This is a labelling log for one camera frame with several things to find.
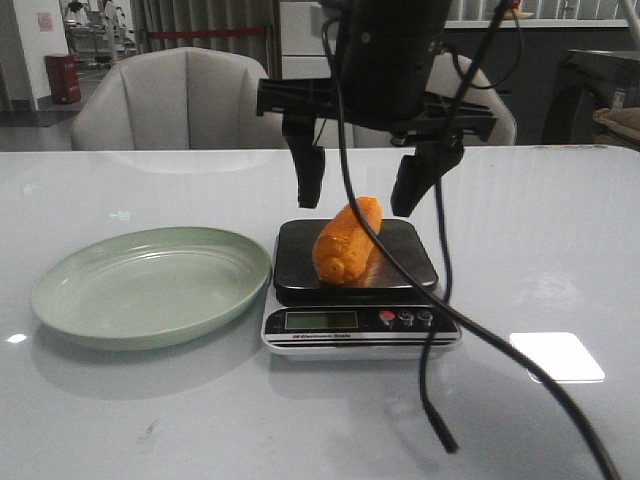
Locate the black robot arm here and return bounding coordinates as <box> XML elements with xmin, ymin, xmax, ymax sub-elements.
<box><xmin>257</xmin><ymin>1</ymin><xmax>496</xmax><ymax>217</ymax></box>

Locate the grey armchair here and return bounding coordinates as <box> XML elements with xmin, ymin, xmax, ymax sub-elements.
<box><xmin>71</xmin><ymin>47</ymin><xmax>285</xmax><ymax>151</ymax></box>
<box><xmin>314</xmin><ymin>53</ymin><xmax>517</xmax><ymax>148</ymax></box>

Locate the white drawer cabinet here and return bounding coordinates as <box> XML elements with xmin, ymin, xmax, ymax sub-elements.
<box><xmin>279</xmin><ymin>1</ymin><xmax>342</xmax><ymax>103</ymax></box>

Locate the dark grey sideboard counter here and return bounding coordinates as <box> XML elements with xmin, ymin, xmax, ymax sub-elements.
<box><xmin>439</xmin><ymin>18</ymin><xmax>640</xmax><ymax>146</ymax></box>

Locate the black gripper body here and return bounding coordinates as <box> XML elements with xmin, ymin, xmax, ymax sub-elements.
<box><xmin>257</xmin><ymin>79</ymin><xmax>496</xmax><ymax>146</ymax></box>

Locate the long black cable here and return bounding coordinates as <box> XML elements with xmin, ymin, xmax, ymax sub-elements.
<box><xmin>321</xmin><ymin>14</ymin><xmax>621</xmax><ymax>480</ymax></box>

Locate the left grey armchair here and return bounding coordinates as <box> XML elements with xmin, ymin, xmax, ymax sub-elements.
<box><xmin>71</xmin><ymin>47</ymin><xmax>285</xmax><ymax>151</ymax></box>

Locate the right grey armchair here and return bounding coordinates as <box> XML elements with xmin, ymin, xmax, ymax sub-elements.
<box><xmin>314</xmin><ymin>53</ymin><xmax>517</xmax><ymax>148</ymax></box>

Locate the red trash bin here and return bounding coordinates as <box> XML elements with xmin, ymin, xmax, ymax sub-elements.
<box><xmin>44</xmin><ymin>54</ymin><xmax>81</xmax><ymax>105</ymax></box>

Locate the red barrier belt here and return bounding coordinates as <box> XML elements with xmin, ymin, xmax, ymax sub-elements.
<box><xmin>146</xmin><ymin>27</ymin><xmax>268</xmax><ymax>40</ymax></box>

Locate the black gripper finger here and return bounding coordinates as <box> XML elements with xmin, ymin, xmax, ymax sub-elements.
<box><xmin>282</xmin><ymin>113</ymin><xmax>325</xmax><ymax>209</ymax></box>
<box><xmin>391</xmin><ymin>138</ymin><xmax>464</xmax><ymax>217</ymax></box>

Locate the dark glossy side furniture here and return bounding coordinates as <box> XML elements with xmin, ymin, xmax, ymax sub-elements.
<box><xmin>541</xmin><ymin>49</ymin><xmax>639</xmax><ymax>144</ymax></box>

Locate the orange corn cob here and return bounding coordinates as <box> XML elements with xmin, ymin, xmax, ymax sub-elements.
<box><xmin>312</xmin><ymin>205</ymin><xmax>374</xmax><ymax>285</ymax></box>

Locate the black silver kitchen scale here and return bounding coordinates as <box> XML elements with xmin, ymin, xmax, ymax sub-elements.
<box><xmin>261</xmin><ymin>219</ymin><xmax>462</xmax><ymax>361</ymax></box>

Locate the beige cushion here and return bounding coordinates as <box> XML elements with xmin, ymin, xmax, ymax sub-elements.
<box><xmin>592</xmin><ymin>107</ymin><xmax>640</xmax><ymax>150</ymax></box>

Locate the short black cable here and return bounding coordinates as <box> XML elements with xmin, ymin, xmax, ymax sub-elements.
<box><xmin>418</xmin><ymin>0</ymin><xmax>524</xmax><ymax>455</ymax></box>

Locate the light green plate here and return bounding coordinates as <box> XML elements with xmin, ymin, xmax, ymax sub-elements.
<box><xmin>31</xmin><ymin>227</ymin><xmax>271</xmax><ymax>351</ymax></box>

